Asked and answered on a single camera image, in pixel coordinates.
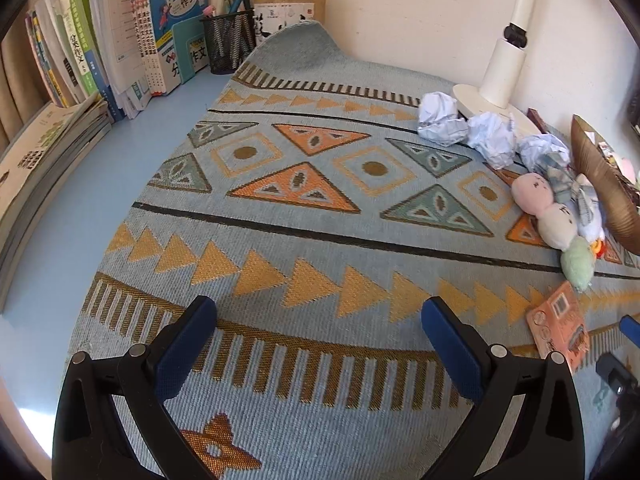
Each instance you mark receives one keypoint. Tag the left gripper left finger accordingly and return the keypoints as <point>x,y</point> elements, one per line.
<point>89,441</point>

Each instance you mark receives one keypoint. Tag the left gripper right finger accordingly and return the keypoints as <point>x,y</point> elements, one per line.
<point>547,441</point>

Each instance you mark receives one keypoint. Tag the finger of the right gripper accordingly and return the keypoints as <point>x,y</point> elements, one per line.
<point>630,328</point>

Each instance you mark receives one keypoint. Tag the pink playing card box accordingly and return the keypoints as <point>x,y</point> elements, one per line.
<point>557,325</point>

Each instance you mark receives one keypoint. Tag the red white duck plush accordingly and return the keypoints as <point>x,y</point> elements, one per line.
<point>593,232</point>

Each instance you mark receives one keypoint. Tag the three-ball plush keychain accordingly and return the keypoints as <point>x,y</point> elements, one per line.
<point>557,226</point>

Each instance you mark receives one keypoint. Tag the plaid fabric bow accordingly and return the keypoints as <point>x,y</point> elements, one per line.
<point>567,186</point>

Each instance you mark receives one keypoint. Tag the brown ribbed bowl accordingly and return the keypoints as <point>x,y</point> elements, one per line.
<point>621,216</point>

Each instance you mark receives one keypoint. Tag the dark monitor screen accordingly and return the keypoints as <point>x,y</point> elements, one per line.
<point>633,112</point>

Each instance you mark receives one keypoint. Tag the small red box behind lamp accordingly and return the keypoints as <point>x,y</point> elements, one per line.
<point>536,119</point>

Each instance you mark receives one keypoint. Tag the stack of flat magazines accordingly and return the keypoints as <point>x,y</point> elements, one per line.
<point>36,165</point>

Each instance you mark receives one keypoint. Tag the white desk lamp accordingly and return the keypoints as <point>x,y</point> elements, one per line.
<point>502,74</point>

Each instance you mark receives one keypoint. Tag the patterned blue woven mat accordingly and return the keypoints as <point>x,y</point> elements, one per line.
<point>307,207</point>

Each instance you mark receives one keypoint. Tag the beige curtain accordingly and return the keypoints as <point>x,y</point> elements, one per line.
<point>22,92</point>

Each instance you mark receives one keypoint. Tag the upright books row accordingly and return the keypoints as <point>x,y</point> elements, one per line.
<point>83,47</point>

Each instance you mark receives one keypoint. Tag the teal bookend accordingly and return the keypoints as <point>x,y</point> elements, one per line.
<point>190,47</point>

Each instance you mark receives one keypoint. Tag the black mesh pen holder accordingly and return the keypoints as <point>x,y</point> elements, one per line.
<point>229,39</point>

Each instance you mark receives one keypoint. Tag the blue study book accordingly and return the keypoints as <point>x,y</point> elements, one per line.
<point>154,20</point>

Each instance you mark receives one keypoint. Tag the brown cardboard box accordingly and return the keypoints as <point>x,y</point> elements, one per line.
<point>270,16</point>

